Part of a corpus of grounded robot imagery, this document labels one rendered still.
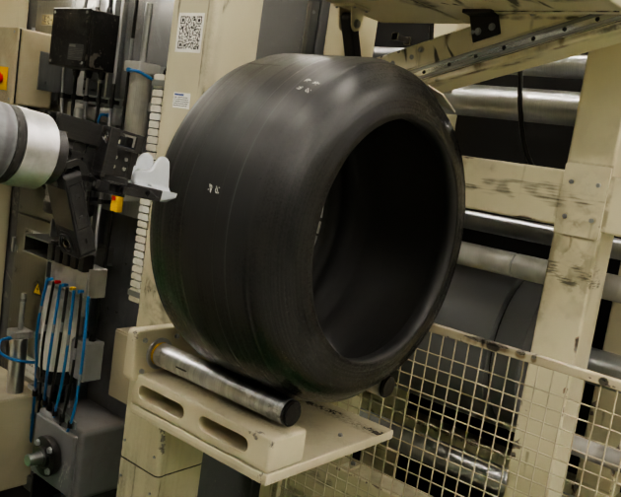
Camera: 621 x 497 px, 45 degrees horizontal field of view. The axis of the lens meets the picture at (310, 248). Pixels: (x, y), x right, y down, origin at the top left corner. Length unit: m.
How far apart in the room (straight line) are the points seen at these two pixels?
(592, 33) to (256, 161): 0.70
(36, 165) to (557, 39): 0.99
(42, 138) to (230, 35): 0.69
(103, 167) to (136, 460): 0.86
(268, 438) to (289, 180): 0.42
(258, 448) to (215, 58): 0.72
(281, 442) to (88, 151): 0.57
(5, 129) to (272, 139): 0.39
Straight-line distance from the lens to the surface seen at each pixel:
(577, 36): 1.50
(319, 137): 1.09
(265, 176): 1.06
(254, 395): 1.27
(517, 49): 1.53
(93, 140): 0.95
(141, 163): 1.04
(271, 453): 1.24
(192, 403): 1.35
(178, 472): 1.66
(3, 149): 0.87
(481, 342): 1.55
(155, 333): 1.45
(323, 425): 1.49
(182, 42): 1.53
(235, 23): 1.51
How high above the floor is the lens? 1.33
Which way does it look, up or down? 8 degrees down
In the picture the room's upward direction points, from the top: 8 degrees clockwise
